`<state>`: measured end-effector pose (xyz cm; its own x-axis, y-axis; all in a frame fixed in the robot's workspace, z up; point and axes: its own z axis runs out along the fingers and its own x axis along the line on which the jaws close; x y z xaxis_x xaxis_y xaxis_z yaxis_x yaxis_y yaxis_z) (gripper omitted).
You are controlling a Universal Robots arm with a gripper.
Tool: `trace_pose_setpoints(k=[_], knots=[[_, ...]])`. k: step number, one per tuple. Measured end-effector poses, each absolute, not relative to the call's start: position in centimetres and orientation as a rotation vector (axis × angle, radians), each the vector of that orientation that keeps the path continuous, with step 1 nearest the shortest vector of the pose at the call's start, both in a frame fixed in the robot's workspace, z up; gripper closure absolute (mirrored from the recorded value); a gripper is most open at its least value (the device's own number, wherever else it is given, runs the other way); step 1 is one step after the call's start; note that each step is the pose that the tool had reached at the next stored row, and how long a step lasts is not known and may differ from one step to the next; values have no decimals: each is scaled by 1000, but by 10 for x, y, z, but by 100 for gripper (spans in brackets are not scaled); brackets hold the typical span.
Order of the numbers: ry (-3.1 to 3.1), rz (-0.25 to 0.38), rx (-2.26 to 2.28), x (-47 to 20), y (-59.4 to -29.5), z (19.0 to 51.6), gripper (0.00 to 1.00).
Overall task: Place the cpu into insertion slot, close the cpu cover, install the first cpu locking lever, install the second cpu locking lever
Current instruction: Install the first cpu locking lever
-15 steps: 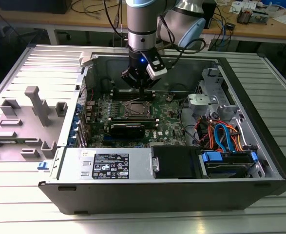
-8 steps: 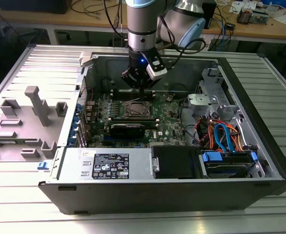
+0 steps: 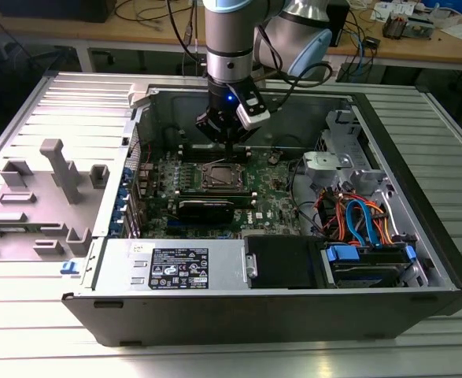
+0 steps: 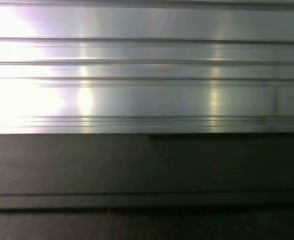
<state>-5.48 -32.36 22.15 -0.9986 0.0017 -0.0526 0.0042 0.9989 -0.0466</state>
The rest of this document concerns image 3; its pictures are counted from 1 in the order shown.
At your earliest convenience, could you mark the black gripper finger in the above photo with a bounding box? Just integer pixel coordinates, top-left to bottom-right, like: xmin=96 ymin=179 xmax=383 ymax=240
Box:
xmin=231 ymin=124 xmax=257 ymax=158
xmin=194 ymin=113 xmax=232 ymax=158

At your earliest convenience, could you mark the square silver CPU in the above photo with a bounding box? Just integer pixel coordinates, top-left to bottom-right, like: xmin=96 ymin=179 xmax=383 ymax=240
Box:
xmin=209 ymin=167 xmax=235 ymax=187

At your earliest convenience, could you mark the black RAM slot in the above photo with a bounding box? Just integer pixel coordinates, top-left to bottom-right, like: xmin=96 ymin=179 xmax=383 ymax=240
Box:
xmin=178 ymin=189 xmax=253 ymax=195
xmin=179 ymin=143 xmax=252 ymax=150
xmin=179 ymin=147 xmax=252 ymax=154
xmin=177 ymin=194 xmax=254 ymax=200
xmin=179 ymin=151 xmax=252 ymax=158
xmin=179 ymin=156 xmax=252 ymax=163

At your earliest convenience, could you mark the green motherboard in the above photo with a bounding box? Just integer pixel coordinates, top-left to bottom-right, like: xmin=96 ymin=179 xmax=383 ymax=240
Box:
xmin=135 ymin=149 xmax=306 ymax=241

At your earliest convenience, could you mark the pale grey plastic block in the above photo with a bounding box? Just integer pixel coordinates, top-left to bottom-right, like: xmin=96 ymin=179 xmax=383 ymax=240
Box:
xmin=128 ymin=81 xmax=155 ymax=109

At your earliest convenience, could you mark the black graphics card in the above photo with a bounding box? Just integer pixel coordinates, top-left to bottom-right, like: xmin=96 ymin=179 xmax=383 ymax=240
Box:
xmin=173 ymin=198 xmax=238 ymax=226

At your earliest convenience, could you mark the silver metal disk bay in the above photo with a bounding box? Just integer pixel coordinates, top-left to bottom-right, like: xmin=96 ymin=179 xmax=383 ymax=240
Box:
xmin=301 ymin=109 xmax=391 ymax=190

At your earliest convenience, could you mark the silver power supply with label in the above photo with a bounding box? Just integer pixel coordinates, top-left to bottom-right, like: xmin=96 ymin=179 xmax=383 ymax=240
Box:
xmin=92 ymin=238 xmax=251 ymax=292

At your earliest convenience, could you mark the black plastic box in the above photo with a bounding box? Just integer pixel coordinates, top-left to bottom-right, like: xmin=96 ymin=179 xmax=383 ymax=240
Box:
xmin=244 ymin=235 xmax=328 ymax=291

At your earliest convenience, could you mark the tall black box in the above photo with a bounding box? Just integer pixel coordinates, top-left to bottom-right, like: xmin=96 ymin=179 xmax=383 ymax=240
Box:
xmin=327 ymin=0 xmax=352 ymax=48

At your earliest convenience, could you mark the wooden desk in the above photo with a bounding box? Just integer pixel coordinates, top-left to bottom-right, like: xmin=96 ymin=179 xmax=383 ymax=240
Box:
xmin=0 ymin=0 xmax=462 ymax=74

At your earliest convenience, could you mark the blue disk carrier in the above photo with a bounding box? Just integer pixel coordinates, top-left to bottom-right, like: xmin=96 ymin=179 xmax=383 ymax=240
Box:
xmin=324 ymin=242 xmax=419 ymax=288

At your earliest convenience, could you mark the small white card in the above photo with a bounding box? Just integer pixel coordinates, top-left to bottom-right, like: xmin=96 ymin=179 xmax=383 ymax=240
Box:
xmin=371 ymin=2 xmax=393 ymax=20

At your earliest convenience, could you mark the black PC case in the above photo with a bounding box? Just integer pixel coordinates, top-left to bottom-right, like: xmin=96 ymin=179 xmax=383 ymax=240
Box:
xmin=61 ymin=80 xmax=462 ymax=348

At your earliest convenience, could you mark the dark hard disk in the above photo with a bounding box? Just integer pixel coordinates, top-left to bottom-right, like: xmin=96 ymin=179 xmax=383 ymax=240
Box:
xmin=332 ymin=263 xmax=407 ymax=288

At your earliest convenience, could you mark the metal heat sink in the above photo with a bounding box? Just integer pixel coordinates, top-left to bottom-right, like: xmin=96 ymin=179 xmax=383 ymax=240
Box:
xmin=383 ymin=10 xmax=411 ymax=40

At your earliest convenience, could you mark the flat black box device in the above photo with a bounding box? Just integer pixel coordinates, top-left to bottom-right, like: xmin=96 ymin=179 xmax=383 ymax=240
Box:
xmin=0 ymin=0 xmax=117 ymax=23

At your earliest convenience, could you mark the grey plastic parts rack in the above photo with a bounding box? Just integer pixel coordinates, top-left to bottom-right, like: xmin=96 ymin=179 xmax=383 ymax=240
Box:
xmin=0 ymin=137 xmax=112 ymax=263

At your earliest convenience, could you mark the grey electronic part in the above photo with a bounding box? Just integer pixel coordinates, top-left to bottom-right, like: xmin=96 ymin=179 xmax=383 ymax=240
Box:
xmin=407 ymin=6 xmax=444 ymax=40

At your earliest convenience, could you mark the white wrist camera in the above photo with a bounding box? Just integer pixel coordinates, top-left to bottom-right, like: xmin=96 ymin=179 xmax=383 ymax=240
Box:
xmin=236 ymin=91 xmax=272 ymax=131

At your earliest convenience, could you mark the thin black wire loop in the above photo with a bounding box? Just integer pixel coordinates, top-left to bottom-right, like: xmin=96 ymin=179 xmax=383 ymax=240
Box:
xmin=272 ymin=135 xmax=314 ymax=158

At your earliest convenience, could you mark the red and black twisted wire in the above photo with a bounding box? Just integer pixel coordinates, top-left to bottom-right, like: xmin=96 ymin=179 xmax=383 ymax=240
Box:
xmin=138 ymin=140 xmax=155 ymax=165

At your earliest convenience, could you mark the blue wire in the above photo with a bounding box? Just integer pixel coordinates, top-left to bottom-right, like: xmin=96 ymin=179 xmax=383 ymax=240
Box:
xmin=346 ymin=198 xmax=383 ymax=249

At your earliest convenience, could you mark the orange wire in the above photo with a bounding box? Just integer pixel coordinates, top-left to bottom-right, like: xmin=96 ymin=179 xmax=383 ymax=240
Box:
xmin=319 ymin=188 xmax=352 ymax=241
xmin=370 ymin=201 xmax=396 ymax=246

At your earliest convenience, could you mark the blue cable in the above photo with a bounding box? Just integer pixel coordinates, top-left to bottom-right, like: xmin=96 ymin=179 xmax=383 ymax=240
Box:
xmin=354 ymin=29 xmax=369 ymax=78

